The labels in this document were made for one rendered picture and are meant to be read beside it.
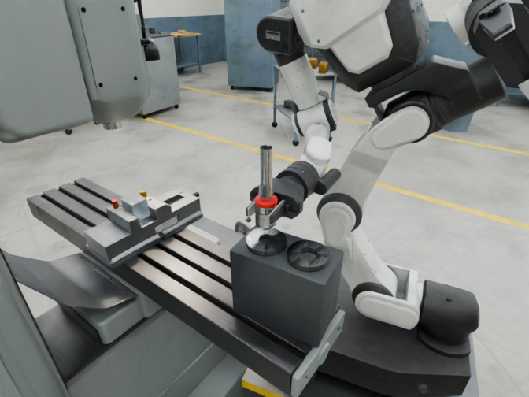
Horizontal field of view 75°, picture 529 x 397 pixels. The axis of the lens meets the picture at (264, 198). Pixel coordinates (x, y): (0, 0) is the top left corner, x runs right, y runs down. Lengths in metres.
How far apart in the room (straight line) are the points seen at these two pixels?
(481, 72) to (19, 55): 0.96
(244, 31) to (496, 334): 6.06
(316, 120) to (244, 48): 6.02
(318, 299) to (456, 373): 0.72
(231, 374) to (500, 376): 1.30
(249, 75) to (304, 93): 6.02
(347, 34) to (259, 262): 0.57
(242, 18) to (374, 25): 6.18
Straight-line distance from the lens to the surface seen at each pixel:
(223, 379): 1.65
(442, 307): 1.29
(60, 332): 1.26
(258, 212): 0.71
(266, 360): 0.81
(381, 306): 1.26
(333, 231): 1.11
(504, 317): 2.52
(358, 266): 1.23
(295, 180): 0.79
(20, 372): 0.96
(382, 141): 0.97
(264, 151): 0.65
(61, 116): 0.85
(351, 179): 1.06
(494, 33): 0.50
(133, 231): 1.08
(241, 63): 7.12
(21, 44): 0.81
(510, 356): 2.32
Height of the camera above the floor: 1.59
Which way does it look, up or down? 30 degrees down
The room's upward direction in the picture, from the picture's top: straight up
